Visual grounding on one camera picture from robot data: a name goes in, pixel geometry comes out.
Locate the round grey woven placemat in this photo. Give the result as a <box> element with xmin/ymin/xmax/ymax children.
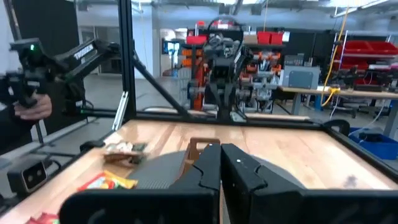
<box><xmin>128</xmin><ymin>150</ymin><xmax>307</xmax><ymax>190</ymax></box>

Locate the yellow mango tea packet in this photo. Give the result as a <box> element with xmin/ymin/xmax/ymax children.
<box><xmin>77</xmin><ymin>170</ymin><xmax>139</xmax><ymax>192</ymax></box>

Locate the yellow hanging cable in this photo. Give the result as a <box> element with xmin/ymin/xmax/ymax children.
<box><xmin>321</xmin><ymin>0</ymin><xmax>351</xmax><ymax>107</ymax></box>

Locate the brown wooden tea box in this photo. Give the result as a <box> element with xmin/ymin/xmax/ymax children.
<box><xmin>180</xmin><ymin>137</ymin><xmax>221</xmax><ymax>177</ymax></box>

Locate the black aluminium table frame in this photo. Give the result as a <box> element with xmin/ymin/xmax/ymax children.
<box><xmin>0</xmin><ymin>0</ymin><xmax>398</xmax><ymax>215</ymax></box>

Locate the grey metal box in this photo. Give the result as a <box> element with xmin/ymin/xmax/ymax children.
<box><xmin>281</xmin><ymin>65</ymin><xmax>321</xmax><ymax>90</ymax></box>

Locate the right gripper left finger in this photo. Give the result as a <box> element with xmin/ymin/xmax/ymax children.
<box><xmin>58</xmin><ymin>143</ymin><xmax>222</xmax><ymax>224</ymax></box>

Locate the shelf unit with red bins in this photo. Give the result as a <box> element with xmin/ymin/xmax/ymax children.
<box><xmin>334</xmin><ymin>39</ymin><xmax>398</xmax><ymax>93</ymax></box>

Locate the black partition panel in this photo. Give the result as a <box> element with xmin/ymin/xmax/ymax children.
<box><xmin>12</xmin><ymin>0</ymin><xmax>86</xmax><ymax>134</ymax></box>

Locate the person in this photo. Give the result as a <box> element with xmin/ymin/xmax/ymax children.
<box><xmin>0</xmin><ymin>104</ymin><xmax>47</xmax><ymax>155</ymax></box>

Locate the small black depth camera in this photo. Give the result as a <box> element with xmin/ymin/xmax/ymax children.
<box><xmin>6</xmin><ymin>157</ymin><xmax>48</xmax><ymax>195</ymax></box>

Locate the silver aluminium bar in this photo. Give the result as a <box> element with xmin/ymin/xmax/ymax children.
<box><xmin>111</xmin><ymin>91</ymin><xmax>129</xmax><ymax>131</ymax></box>

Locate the blue lit screen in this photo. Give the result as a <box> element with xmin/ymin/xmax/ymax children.
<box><xmin>162</xmin><ymin>39</ymin><xmax>181</xmax><ymax>57</ymax></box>

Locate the long wooden workbench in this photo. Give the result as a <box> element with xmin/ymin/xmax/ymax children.
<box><xmin>277</xmin><ymin>85</ymin><xmax>398</xmax><ymax>139</ymax></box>

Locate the beige tea packet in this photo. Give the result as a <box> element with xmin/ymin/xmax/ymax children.
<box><xmin>103</xmin><ymin>151</ymin><xmax>146</xmax><ymax>168</ymax></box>
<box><xmin>104</xmin><ymin>141</ymin><xmax>147</xmax><ymax>156</ymax></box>

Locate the blue plastic bin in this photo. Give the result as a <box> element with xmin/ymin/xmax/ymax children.
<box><xmin>348</xmin><ymin>126</ymin><xmax>398</xmax><ymax>161</ymax></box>

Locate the red strawberry tea packet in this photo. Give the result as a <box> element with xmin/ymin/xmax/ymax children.
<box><xmin>27</xmin><ymin>212</ymin><xmax>60</xmax><ymax>224</ymax></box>

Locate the red plastic bin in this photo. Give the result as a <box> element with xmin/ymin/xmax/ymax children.
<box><xmin>257</xmin><ymin>30</ymin><xmax>272</xmax><ymax>45</ymax></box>
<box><xmin>270</xmin><ymin>32</ymin><xmax>284</xmax><ymax>45</ymax></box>
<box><xmin>186</xmin><ymin>34</ymin><xmax>208</xmax><ymax>45</ymax></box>

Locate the person's hand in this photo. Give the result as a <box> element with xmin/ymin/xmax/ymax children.
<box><xmin>14</xmin><ymin>93</ymin><xmax>53</xmax><ymax>121</ymax></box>

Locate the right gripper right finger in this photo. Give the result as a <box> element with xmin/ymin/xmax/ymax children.
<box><xmin>221</xmin><ymin>143</ymin><xmax>398</xmax><ymax>224</ymax></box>

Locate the shelf rack with small bins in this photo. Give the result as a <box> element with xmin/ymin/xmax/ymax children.
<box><xmin>180</xmin><ymin>29</ymin><xmax>282</xmax><ymax>113</ymax></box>

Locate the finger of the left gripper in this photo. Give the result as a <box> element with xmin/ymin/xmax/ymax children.
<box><xmin>226</xmin><ymin>81</ymin><xmax>239</xmax><ymax>121</ymax></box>
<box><xmin>207</xmin><ymin>81</ymin><xmax>224</xmax><ymax>121</ymax></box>

